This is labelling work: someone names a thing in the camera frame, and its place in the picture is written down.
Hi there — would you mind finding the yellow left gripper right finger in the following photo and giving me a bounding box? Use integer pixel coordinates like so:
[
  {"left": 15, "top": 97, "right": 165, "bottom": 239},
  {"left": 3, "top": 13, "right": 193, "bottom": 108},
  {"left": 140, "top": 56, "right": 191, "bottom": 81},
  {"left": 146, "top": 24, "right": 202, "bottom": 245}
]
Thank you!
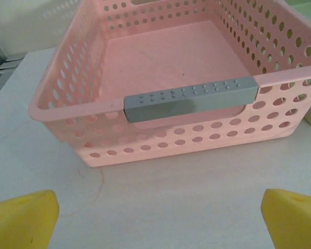
[{"left": 261, "top": 188, "right": 311, "bottom": 249}]

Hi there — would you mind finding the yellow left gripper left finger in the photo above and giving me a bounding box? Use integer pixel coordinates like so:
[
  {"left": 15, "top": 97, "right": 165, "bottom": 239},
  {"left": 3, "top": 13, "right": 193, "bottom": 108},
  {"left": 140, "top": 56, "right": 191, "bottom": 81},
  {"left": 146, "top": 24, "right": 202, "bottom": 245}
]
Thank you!
[{"left": 0, "top": 189, "right": 60, "bottom": 249}]

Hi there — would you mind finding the pink perforated plastic basket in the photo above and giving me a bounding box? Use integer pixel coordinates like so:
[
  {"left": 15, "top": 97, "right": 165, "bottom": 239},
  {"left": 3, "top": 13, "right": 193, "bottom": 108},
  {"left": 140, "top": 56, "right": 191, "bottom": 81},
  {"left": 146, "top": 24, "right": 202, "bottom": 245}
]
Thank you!
[{"left": 28, "top": 0, "right": 311, "bottom": 168}]

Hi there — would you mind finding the aluminium table side rail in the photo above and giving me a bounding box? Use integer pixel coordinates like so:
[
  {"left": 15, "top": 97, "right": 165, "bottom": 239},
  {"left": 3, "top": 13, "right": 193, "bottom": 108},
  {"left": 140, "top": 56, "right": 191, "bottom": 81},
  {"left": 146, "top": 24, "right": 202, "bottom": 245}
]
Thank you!
[{"left": 0, "top": 33, "right": 24, "bottom": 77}]

